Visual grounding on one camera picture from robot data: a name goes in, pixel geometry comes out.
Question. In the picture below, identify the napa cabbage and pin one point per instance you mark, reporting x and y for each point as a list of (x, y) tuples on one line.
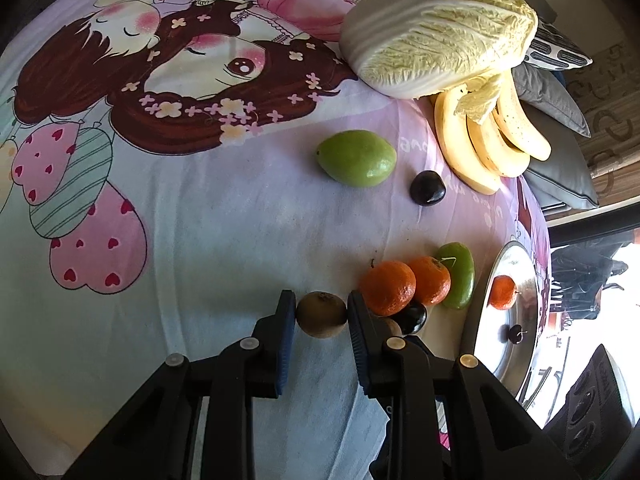
[(440, 25)]

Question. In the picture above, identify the brown kiwi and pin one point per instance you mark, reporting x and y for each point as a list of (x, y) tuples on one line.
[(321, 315)]

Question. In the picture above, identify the dark cherry with stem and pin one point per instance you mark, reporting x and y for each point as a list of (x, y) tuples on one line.
[(514, 334)]

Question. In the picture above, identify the large green mango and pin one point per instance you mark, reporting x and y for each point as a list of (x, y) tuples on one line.
[(356, 158)]

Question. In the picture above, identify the grey pillow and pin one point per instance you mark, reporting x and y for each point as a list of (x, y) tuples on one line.
[(560, 180), (547, 90)]

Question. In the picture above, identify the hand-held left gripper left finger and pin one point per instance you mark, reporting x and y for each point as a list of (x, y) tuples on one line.
[(286, 340)]

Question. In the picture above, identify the dark round plum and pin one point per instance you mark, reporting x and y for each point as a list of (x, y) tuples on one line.
[(415, 317)]

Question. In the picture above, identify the black white patterned pillow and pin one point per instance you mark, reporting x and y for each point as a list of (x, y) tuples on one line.
[(555, 52)]

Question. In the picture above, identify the dark heart-shaped plum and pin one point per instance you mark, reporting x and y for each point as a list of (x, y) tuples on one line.
[(428, 188)]

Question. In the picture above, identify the small green mango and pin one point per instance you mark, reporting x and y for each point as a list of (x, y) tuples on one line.
[(460, 275)]

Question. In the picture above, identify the silver metal plate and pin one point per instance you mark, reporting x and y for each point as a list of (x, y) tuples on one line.
[(500, 355)]

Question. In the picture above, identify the orange mandarin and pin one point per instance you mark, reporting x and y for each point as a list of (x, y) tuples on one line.
[(502, 292), (432, 280), (387, 287)]

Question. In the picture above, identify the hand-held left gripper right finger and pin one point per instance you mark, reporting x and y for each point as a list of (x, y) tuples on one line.
[(357, 340)]

